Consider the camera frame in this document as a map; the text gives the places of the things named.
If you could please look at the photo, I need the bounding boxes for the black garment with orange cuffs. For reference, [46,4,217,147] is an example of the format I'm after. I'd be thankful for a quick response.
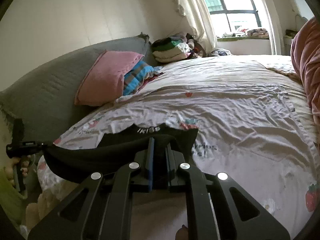
[43,124,199,184]

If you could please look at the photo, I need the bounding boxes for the stack of folded clothes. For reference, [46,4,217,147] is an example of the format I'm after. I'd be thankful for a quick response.
[151,33,207,63]

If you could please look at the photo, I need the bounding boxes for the clothes on window sill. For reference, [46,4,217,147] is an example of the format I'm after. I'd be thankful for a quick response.
[222,27,269,38]

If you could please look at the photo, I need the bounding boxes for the left hand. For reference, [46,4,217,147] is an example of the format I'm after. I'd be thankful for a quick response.
[4,155,31,187]

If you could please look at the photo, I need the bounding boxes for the right hand thumb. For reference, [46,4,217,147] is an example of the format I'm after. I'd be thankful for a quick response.
[175,225,189,240]

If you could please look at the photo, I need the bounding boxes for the grey quilted headboard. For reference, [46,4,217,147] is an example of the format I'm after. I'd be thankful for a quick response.
[1,33,156,142]

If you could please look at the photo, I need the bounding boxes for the white printed bed sheet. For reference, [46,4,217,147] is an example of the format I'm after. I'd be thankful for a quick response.
[36,54,320,238]

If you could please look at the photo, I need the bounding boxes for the pink pillow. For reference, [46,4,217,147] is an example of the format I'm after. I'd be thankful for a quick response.
[74,51,143,106]

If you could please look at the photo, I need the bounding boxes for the blue grey striped cloth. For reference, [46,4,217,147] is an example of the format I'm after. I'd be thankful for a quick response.
[123,61,163,96]

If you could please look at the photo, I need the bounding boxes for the pink crumpled blanket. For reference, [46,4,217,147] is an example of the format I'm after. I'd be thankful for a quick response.
[291,17,320,125]

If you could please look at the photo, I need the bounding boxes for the white curtain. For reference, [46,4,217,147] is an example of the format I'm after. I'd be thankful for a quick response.
[176,0,217,54]

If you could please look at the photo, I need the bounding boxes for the window with dark frame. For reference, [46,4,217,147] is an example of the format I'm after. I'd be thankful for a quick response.
[204,0,261,37]

